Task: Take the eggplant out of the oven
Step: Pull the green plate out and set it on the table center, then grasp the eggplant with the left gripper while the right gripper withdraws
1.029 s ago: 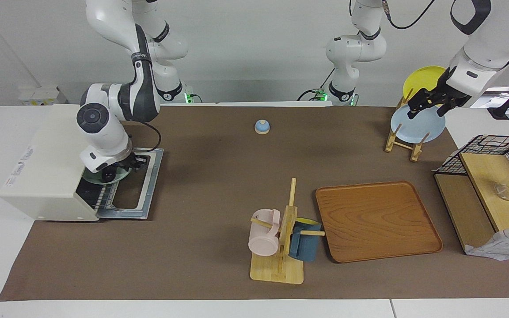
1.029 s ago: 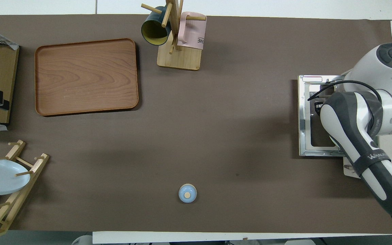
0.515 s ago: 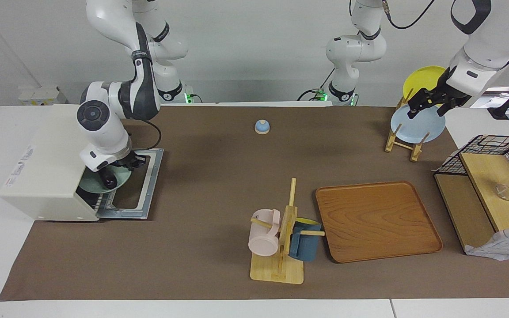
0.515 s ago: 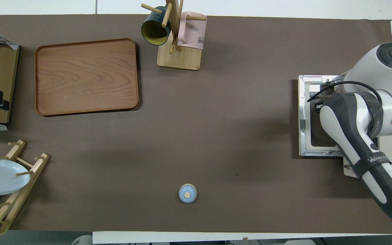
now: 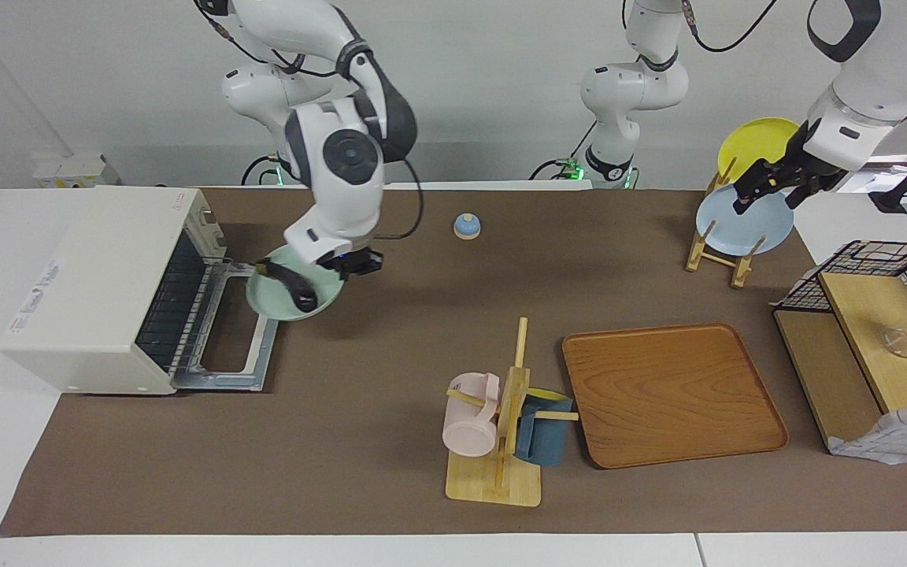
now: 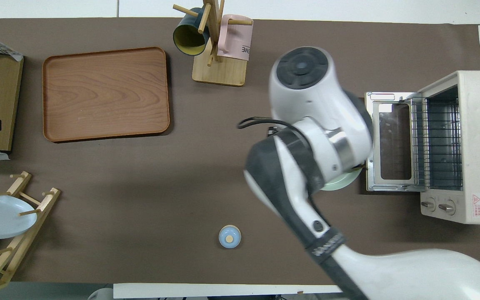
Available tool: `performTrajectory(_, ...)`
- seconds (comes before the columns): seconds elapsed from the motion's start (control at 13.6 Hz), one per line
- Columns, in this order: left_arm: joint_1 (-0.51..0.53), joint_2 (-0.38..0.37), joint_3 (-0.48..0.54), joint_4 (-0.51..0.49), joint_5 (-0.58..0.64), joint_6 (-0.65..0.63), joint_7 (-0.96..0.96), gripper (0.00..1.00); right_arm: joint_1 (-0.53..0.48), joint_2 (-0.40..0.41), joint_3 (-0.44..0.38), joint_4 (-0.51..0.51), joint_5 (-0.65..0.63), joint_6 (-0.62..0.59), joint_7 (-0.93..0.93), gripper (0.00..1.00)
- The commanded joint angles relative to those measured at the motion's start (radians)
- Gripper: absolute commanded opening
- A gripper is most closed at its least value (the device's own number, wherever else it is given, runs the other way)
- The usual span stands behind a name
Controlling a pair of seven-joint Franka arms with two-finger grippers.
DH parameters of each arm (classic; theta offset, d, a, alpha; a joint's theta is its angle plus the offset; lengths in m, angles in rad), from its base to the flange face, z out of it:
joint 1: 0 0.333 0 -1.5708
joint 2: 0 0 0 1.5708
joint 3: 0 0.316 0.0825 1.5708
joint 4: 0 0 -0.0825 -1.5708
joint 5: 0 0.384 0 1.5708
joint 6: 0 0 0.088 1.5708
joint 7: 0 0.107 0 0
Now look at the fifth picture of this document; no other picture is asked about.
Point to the wooden mug tree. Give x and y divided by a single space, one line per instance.
493 484

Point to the white power strip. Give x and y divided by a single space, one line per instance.
72 169

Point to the small clear glass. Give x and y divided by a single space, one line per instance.
899 343

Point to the brown wooden tray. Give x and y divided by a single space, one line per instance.
670 394

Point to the pale green plate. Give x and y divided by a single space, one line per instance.
272 303

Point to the light wooden shelf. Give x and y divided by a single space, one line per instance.
867 331

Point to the wooden plate rack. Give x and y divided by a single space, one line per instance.
701 250

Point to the light blue plate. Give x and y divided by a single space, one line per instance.
749 232

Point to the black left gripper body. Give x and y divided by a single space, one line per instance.
804 167

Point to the pink mug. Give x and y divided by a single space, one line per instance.
469 429

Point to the brown table mat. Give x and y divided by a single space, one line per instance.
390 331

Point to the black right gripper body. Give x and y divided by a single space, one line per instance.
365 262

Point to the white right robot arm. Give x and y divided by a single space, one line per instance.
343 157

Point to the white toaster oven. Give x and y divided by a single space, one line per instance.
91 307

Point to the dark blue mug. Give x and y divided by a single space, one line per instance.
544 441

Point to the dark purple eggplant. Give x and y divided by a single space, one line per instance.
296 287

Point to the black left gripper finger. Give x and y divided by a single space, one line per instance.
751 187
800 194

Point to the white checked cloth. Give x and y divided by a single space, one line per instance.
906 437

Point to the small blue dome bell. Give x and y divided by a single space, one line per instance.
467 227

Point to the yellow plate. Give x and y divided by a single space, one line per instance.
757 142

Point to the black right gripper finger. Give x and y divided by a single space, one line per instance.
337 272

